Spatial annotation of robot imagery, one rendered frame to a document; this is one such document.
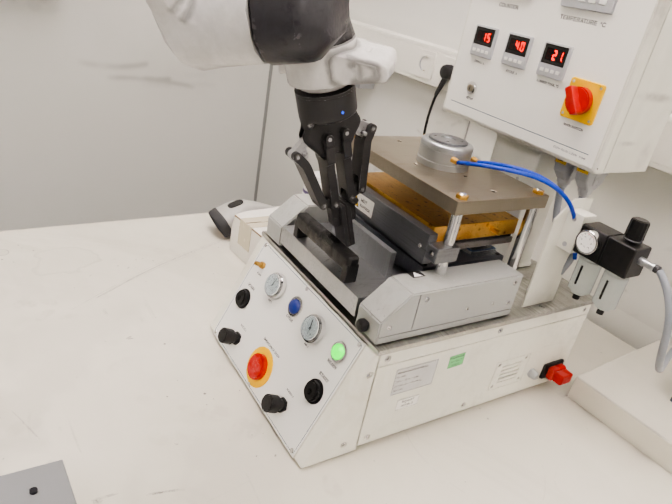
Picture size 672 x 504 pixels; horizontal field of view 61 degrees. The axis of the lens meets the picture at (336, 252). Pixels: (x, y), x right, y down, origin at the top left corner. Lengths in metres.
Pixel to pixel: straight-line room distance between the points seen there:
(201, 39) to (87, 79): 1.58
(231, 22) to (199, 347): 0.57
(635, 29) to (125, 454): 0.84
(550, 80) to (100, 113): 1.64
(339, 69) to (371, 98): 1.21
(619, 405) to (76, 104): 1.84
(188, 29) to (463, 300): 0.48
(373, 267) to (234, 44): 0.38
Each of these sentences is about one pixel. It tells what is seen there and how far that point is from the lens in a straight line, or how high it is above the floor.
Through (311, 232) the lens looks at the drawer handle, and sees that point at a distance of 0.82.
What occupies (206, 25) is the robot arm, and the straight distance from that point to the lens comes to 0.60.
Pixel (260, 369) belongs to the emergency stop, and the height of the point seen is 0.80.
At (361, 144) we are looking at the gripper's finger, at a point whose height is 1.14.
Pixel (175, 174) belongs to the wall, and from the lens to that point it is 2.36.
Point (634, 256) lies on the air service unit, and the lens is 0.84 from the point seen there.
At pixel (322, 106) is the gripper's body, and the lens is 0.69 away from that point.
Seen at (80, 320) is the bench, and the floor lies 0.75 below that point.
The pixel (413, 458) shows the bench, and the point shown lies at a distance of 0.86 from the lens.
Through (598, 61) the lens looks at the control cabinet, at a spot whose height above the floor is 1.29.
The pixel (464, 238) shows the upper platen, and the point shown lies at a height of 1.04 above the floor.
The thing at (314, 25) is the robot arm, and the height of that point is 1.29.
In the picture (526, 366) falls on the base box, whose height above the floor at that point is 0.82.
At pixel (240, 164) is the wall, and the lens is 2.46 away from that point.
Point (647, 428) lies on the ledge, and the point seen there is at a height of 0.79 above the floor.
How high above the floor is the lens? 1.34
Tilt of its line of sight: 26 degrees down
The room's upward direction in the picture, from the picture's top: 11 degrees clockwise
